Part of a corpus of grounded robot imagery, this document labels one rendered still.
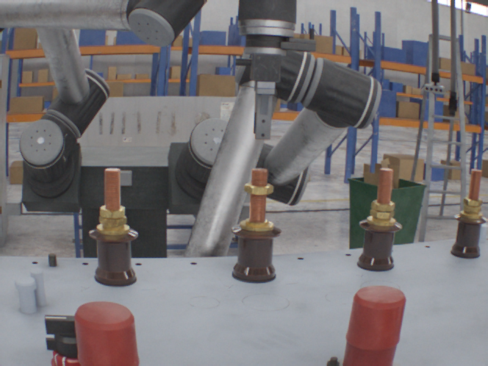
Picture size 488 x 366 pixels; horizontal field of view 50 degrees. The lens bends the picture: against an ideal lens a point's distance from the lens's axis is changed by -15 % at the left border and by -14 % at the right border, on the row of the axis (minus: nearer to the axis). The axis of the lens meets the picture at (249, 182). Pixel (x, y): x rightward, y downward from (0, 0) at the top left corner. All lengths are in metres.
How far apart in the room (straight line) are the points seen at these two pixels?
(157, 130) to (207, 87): 3.28
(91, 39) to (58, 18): 7.39
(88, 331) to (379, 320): 0.33
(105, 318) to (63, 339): 0.15
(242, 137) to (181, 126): 4.44
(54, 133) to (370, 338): 1.73
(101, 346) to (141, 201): 2.15
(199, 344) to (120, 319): 0.27
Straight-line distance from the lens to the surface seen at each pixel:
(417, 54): 10.47
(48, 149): 2.20
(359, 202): 5.50
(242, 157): 1.45
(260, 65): 1.01
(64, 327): 0.74
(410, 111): 10.52
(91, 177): 2.70
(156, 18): 1.04
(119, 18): 1.13
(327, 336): 0.90
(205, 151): 2.20
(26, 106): 8.75
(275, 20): 1.03
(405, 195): 5.38
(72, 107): 2.29
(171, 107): 5.85
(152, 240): 3.27
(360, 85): 1.51
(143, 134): 5.84
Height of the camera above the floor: 1.75
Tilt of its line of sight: 11 degrees down
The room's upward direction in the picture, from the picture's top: 3 degrees clockwise
